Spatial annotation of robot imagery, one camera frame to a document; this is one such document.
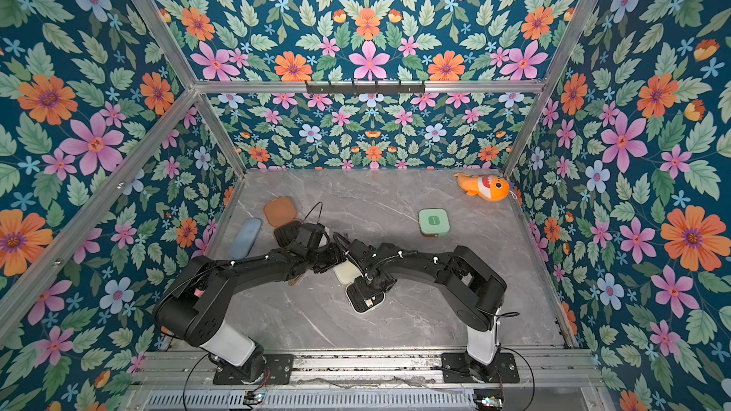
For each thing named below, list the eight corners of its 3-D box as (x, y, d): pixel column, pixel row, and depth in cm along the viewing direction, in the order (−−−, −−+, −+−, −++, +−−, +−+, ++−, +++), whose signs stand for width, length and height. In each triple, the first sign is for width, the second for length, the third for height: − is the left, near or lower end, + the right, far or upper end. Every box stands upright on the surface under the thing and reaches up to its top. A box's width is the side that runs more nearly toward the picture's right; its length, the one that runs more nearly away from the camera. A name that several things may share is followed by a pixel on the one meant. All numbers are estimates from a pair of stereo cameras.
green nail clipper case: (419, 236, 101) (420, 233, 100) (417, 211, 109) (418, 207, 107) (450, 236, 101) (451, 232, 100) (446, 211, 109) (447, 207, 107)
